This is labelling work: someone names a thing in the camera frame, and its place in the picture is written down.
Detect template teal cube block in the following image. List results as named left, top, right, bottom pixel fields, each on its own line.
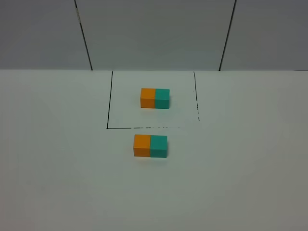
left=154, top=89, right=170, bottom=109

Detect template orange cube block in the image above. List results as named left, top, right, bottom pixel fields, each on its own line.
left=140, top=88, right=156, bottom=108

